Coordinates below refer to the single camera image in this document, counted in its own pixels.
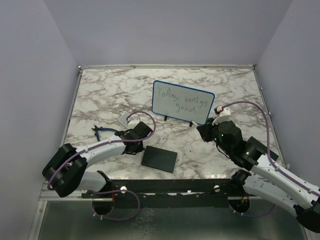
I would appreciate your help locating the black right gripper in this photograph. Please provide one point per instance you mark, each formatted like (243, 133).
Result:
(206, 129)

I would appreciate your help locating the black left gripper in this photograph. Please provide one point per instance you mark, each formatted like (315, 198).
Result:
(140, 148)

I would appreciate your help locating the blue-framed whiteboard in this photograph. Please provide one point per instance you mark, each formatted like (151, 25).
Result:
(181, 102)

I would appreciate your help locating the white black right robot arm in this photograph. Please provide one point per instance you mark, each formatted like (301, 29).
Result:
(263, 177)

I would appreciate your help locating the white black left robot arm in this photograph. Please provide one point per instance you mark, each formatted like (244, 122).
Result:
(67, 172)

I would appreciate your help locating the small white-framed grey tablet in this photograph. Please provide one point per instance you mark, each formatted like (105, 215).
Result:
(124, 119)

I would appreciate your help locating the black rectangular eraser pad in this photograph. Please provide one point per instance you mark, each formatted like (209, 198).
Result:
(159, 159)

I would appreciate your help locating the black flat pad right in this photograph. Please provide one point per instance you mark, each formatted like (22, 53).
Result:
(273, 155)

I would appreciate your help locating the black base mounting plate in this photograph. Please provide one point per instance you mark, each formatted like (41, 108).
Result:
(183, 193)

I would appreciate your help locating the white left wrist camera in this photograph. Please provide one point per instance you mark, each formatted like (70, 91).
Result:
(132, 122)

